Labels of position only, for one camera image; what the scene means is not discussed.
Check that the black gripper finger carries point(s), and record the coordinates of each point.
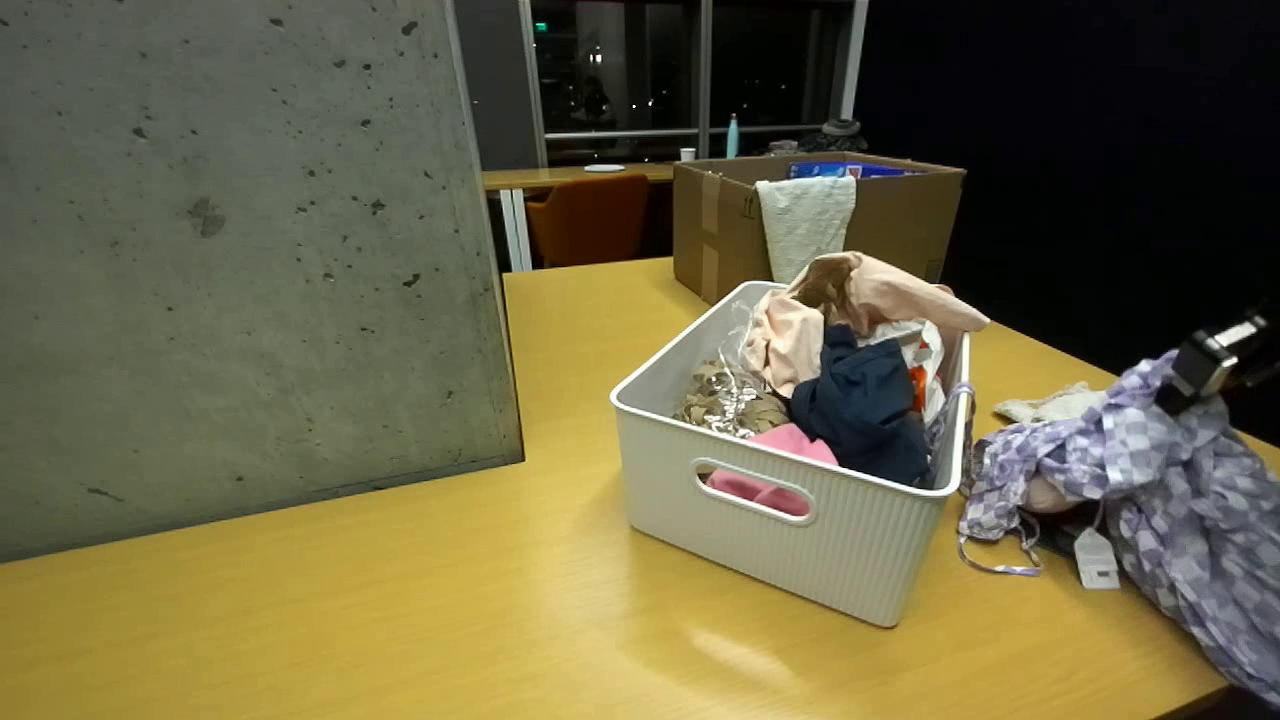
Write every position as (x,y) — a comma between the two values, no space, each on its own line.
(1194,375)

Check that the peach clothing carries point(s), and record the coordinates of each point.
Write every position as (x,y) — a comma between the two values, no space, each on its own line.
(864,295)

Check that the orange chair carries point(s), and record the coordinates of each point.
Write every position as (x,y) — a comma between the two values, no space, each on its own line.
(592,222)

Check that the pink clothing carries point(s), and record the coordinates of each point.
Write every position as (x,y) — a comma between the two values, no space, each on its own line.
(784,445)

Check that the beige patterned fabric item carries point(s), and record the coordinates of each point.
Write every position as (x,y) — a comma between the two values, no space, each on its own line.
(720,394)

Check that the white cloth draped over box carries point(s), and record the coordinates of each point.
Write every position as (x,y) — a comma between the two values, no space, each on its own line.
(805,226)

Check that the brown cardboard box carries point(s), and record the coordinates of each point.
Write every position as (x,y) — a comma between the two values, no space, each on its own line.
(920,222)

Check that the purple checkered clothing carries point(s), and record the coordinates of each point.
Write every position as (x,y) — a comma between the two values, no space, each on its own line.
(1173,520)

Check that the grey concrete pillar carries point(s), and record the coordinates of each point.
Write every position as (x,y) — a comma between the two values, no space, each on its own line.
(243,241)

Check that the window with metal frame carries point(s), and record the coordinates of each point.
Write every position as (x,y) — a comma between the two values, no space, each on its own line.
(701,80)

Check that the orange white snack package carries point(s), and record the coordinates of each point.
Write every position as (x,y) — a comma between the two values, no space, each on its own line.
(927,367)

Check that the blue bottle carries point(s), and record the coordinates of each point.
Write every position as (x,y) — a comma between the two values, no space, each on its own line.
(729,139)

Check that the blue box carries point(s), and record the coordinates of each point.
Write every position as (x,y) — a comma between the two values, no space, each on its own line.
(843,168)

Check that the white ribbed storage container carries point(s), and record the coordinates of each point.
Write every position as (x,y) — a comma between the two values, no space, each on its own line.
(784,547)

